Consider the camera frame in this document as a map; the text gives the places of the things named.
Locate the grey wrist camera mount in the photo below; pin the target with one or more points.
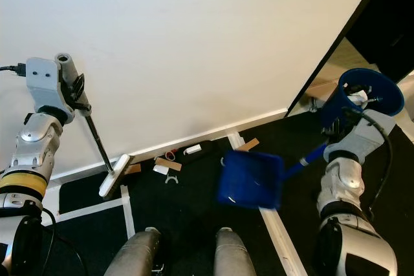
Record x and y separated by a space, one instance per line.
362 137
42 79

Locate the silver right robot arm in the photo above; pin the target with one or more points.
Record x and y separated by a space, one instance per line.
352 185

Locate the small white scrap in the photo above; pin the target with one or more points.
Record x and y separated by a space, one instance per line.
193 149
160 169

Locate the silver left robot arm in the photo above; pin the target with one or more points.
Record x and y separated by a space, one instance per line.
32 140

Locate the broom with white head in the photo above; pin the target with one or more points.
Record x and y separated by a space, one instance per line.
115 176

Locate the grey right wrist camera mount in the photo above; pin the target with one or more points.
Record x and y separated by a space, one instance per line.
362 137

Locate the small metal clip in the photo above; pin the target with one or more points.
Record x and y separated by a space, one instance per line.
171 178

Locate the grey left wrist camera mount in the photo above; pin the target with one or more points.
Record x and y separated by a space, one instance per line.
42 79

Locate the grey robot leg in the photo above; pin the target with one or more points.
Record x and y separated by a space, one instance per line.
233 253
132 253

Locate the white crumpled paper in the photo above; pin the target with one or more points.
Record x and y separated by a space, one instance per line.
360 98

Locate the grey robot left leg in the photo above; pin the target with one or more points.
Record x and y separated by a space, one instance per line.
132 253

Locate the grey robot right leg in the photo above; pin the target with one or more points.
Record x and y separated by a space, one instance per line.
233 253

